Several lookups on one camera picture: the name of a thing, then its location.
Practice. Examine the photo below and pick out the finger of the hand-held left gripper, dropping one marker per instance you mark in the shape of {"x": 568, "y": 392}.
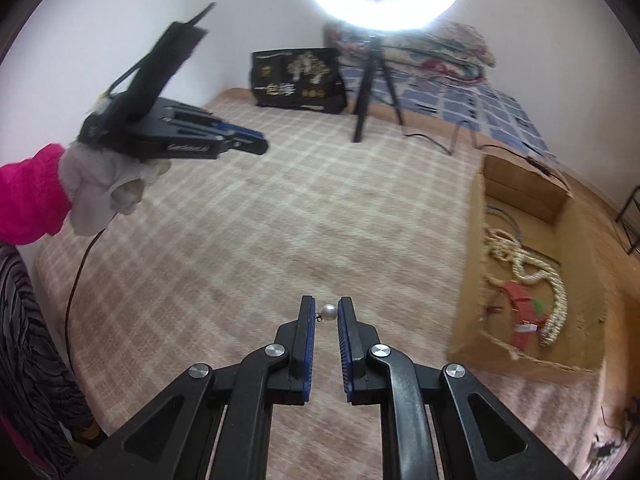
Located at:
{"x": 240, "y": 131}
{"x": 250, "y": 147}

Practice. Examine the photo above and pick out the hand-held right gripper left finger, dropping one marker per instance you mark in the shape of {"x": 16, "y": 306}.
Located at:
{"x": 307, "y": 345}

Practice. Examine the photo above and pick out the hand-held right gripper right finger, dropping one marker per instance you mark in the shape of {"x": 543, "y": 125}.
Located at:
{"x": 345, "y": 345}

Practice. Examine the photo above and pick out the pearl earring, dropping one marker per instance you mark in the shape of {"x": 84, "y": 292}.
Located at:
{"x": 328, "y": 312}

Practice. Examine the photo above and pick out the red green charm ornament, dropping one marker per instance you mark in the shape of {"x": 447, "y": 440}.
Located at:
{"x": 520, "y": 300}

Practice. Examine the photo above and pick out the cardboard box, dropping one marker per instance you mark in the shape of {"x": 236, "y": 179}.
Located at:
{"x": 580, "y": 240}

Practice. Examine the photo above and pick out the person's left forearm pink sleeve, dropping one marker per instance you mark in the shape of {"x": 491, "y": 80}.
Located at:
{"x": 30, "y": 195}

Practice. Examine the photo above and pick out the person's left hand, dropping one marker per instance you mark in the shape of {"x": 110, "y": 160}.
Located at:
{"x": 95, "y": 180}

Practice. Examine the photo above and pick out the black printed bag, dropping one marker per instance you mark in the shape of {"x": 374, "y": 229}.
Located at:
{"x": 295, "y": 80}

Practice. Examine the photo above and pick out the black tripod stand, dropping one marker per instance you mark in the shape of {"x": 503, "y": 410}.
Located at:
{"x": 374, "y": 50}

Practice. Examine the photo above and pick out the folded floral quilts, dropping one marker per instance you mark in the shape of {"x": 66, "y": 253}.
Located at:
{"x": 450, "y": 55}

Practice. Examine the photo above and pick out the blue patterned bedsheet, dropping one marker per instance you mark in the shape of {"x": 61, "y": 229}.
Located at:
{"x": 475, "y": 105}

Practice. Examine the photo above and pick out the person's striped garment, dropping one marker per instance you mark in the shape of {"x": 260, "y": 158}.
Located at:
{"x": 30, "y": 360}

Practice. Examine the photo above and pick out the black metal clothes rack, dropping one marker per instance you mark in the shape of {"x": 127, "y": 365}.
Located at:
{"x": 629, "y": 232}

